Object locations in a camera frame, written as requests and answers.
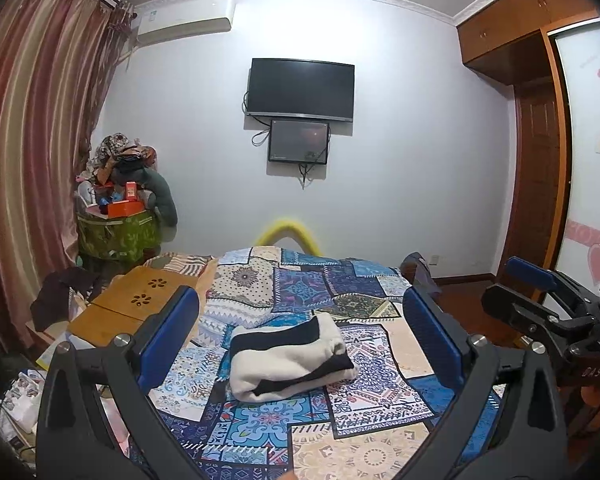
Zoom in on wall mounted black television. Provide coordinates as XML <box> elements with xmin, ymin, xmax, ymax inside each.
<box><xmin>245</xmin><ymin>58</ymin><xmax>355</xmax><ymax>122</ymax></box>

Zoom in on blue patchwork bedspread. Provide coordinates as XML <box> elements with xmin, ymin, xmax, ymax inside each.
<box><xmin>149</xmin><ymin>246</ymin><xmax>455</xmax><ymax>479</ymax></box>

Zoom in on white air conditioner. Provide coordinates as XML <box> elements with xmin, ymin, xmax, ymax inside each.
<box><xmin>136</xmin><ymin>0</ymin><xmax>235</xmax><ymax>47</ymax></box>

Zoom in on small wall monitor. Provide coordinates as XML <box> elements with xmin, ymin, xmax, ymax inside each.
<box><xmin>268</xmin><ymin>119</ymin><xmax>329</xmax><ymax>165</ymax></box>

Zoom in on pile of clothes on box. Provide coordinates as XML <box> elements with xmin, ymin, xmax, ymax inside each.
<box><xmin>76</xmin><ymin>132</ymin><xmax>161</xmax><ymax>205</ymax></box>

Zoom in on orange box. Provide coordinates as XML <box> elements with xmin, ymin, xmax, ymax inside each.
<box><xmin>107</xmin><ymin>200</ymin><xmax>145</xmax><ymax>219</ymax></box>

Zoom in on black and white striped sweater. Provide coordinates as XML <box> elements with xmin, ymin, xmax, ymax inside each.
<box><xmin>228</xmin><ymin>312</ymin><xmax>358</xmax><ymax>403</ymax></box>

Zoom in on wooden wardrobe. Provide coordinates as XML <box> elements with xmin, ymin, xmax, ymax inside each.
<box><xmin>455</xmin><ymin>0</ymin><xmax>600</xmax><ymax>298</ymax></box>

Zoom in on wooden lap desk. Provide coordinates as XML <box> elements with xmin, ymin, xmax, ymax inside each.
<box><xmin>68</xmin><ymin>259</ymin><xmax>216</xmax><ymax>347</ymax></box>

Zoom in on striped pink curtain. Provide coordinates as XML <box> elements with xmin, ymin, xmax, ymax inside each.
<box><xmin>0</xmin><ymin>0</ymin><xmax>132</xmax><ymax>347</ymax></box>

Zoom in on green fabric storage box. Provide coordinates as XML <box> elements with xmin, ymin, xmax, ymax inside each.
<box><xmin>76</xmin><ymin>211</ymin><xmax>161</xmax><ymax>262</ymax></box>

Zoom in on yellow foam tube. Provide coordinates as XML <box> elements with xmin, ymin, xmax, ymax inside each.
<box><xmin>253</xmin><ymin>218</ymin><xmax>323</xmax><ymax>257</ymax></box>

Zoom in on dark garment beside bed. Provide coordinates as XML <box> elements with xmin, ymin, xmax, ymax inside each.
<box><xmin>30</xmin><ymin>266</ymin><xmax>105</xmax><ymax>332</ymax></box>

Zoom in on dark green plush toy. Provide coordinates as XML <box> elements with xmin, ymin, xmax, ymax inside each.
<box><xmin>133</xmin><ymin>168</ymin><xmax>178</xmax><ymax>228</ymax></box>

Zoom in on grey bag on floor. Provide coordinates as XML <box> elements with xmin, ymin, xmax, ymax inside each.
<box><xmin>400</xmin><ymin>252</ymin><xmax>442</xmax><ymax>301</ymax></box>

